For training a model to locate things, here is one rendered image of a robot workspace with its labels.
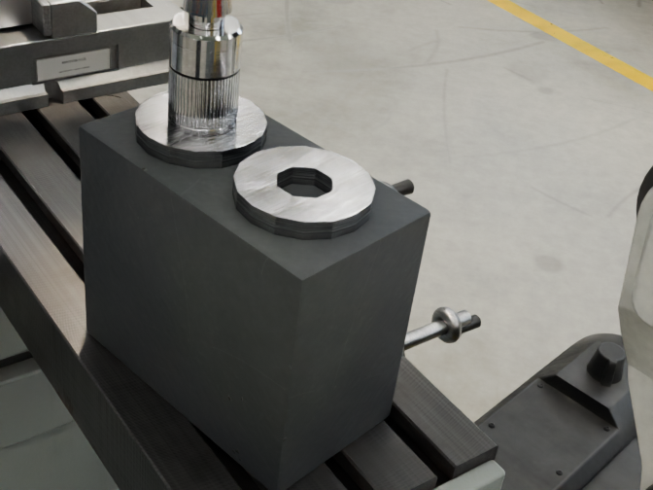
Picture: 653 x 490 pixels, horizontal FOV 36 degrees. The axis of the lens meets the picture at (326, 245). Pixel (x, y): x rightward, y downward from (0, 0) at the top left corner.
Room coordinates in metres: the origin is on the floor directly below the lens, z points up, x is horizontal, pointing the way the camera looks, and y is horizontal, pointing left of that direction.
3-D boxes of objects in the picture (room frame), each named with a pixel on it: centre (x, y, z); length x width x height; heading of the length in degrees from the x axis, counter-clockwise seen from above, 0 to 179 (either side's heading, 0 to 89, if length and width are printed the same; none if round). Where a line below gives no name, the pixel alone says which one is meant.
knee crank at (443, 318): (1.16, -0.17, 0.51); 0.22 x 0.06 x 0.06; 130
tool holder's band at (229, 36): (0.60, 0.10, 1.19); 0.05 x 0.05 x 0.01
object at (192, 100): (0.60, 0.10, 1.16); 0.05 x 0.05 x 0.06
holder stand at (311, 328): (0.57, 0.06, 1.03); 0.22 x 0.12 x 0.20; 50
